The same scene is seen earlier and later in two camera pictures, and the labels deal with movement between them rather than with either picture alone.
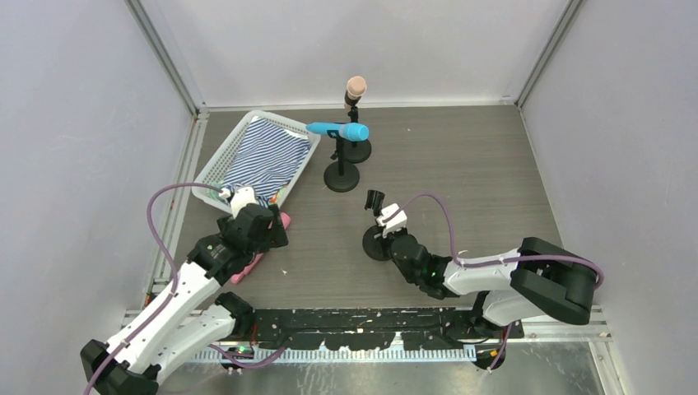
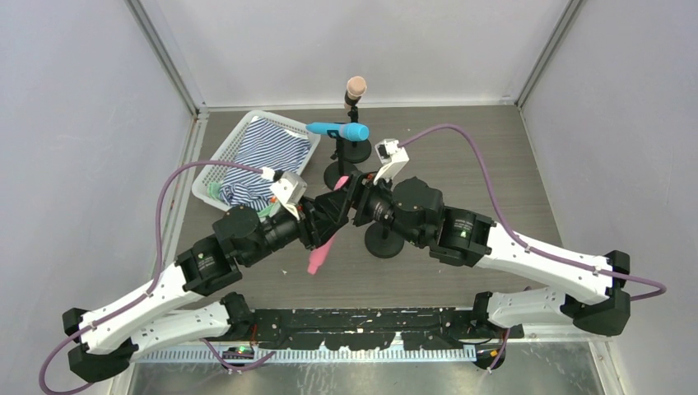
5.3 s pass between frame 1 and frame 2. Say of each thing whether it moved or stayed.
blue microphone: stayed
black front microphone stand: stayed
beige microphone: stayed
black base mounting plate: stayed
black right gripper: moved
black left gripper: moved
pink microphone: moved
